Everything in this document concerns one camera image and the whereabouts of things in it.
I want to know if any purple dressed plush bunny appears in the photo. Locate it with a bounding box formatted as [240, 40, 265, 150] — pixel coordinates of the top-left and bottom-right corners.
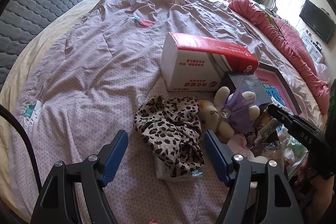
[214, 86, 260, 139]

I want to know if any green item plastic bag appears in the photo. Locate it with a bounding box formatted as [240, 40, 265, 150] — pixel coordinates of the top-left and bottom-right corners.
[262, 128, 308, 178]

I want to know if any orange plush toy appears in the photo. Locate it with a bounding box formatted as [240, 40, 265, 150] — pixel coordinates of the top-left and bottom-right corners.
[198, 100, 234, 144]

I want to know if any leopard print cloth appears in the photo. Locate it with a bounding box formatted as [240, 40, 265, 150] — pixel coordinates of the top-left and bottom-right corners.
[134, 96, 205, 178]

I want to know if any dark grey small box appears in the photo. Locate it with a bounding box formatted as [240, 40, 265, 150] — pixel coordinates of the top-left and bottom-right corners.
[220, 72, 272, 107]

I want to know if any pink red rolled duvet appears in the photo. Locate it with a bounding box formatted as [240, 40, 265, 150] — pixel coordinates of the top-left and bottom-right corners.
[228, 0, 330, 115]

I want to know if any white drawer cabinet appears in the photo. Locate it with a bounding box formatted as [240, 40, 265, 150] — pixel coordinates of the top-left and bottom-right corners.
[300, 32, 323, 63]

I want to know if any red white tissue box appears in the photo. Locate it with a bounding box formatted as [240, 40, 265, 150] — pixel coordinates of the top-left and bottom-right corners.
[160, 32, 259, 92]

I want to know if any dark picture frame tray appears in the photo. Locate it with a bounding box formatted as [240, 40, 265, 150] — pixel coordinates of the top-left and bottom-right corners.
[254, 62, 302, 115]

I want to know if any black cable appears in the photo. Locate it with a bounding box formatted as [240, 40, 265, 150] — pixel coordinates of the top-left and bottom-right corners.
[0, 103, 43, 193]

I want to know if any black wall television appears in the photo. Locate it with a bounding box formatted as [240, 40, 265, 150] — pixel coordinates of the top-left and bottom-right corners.
[299, 0, 335, 44]

